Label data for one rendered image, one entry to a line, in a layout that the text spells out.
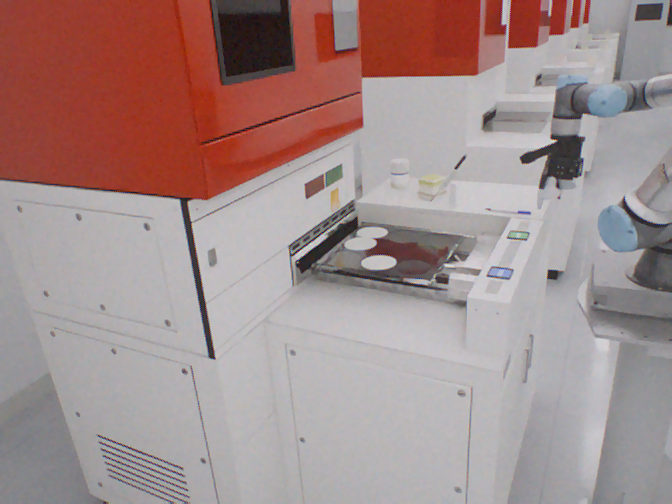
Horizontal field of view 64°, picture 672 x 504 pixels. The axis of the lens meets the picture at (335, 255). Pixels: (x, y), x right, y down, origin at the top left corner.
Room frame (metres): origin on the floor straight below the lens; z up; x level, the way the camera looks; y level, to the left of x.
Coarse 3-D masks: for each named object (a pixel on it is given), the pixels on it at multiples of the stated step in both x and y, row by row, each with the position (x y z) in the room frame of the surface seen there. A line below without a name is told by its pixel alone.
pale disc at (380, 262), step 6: (366, 258) 1.45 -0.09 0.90; (372, 258) 1.45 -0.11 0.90; (378, 258) 1.45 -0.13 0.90; (384, 258) 1.44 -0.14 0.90; (390, 258) 1.44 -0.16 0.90; (366, 264) 1.41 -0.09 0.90; (372, 264) 1.41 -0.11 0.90; (378, 264) 1.40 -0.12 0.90; (384, 264) 1.40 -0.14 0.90; (390, 264) 1.40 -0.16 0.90
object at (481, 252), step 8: (480, 248) 1.52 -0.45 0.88; (488, 248) 1.51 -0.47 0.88; (472, 256) 1.46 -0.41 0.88; (480, 256) 1.46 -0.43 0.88; (488, 256) 1.45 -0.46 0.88; (448, 288) 1.26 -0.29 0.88; (456, 288) 1.26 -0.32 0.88; (448, 296) 1.26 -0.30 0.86; (456, 296) 1.25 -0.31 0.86; (464, 296) 1.24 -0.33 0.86
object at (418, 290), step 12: (324, 276) 1.48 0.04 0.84; (336, 276) 1.46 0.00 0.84; (348, 276) 1.44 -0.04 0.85; (360, 276) 1.44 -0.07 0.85; (372, 288) 1.41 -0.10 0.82; (384, 288) 1.39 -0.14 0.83; (396, 288) 1.37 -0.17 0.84; (408, 288) 1.35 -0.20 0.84; (420, 288) 1.34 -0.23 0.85; (432, 288) 1.33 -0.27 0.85; (444, 288) 1.32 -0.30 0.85; (444, 300) 1.30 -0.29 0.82; (456, 300) 1.29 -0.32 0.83
